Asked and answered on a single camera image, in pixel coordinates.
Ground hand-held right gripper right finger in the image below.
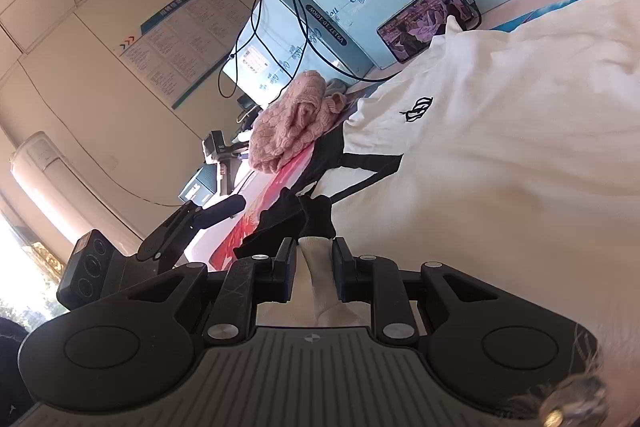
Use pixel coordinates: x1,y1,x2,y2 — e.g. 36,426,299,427
331,236,523,347

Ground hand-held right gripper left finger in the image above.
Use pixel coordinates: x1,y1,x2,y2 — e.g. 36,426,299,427
114,237,300,344

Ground wall poster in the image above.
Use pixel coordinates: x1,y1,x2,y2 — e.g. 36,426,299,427
114,0,251,110

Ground white shirt black logo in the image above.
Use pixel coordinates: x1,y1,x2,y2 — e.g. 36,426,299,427
257,0,640,427

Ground black handheld scanner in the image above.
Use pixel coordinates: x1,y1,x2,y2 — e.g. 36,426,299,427
201,130,251,195

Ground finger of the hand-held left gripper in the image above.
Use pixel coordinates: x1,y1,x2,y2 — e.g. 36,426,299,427
137,194,247,264

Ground black garment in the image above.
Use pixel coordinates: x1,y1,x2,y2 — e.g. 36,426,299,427
234,127,406,260

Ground pink knit sweater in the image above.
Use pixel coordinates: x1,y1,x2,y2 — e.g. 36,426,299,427
248,71,347,174

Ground smartphone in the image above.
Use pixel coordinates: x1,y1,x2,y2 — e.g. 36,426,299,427
376,0,467,64

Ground sunlit window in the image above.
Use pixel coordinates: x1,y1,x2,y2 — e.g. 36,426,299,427
0,197,68,323

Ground white floor air conditioner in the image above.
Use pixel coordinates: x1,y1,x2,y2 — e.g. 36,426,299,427
10,132,151,248

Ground blue printed box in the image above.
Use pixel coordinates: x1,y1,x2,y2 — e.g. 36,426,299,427
180,164,221,204

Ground black cable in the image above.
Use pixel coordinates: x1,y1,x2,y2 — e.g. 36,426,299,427
287,0,398,84
217,0,281,98

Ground labelled light blue cardboard box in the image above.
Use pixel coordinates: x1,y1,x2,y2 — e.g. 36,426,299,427
222,0,373,108

